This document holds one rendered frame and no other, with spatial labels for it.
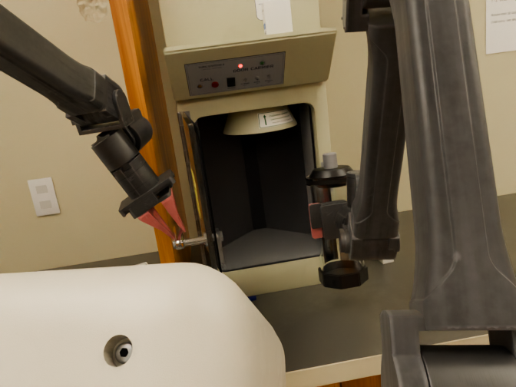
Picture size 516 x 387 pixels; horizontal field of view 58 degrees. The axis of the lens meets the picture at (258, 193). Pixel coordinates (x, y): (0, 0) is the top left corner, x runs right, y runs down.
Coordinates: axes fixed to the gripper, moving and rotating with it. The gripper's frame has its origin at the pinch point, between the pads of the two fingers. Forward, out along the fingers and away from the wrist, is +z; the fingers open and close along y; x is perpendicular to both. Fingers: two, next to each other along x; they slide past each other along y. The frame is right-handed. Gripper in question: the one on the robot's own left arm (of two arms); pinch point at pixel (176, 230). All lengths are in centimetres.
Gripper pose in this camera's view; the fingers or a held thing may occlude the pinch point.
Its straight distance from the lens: 81.2
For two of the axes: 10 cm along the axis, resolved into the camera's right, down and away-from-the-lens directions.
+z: 5.3, 7.9, 3.1
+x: 2.0, 2.4, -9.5
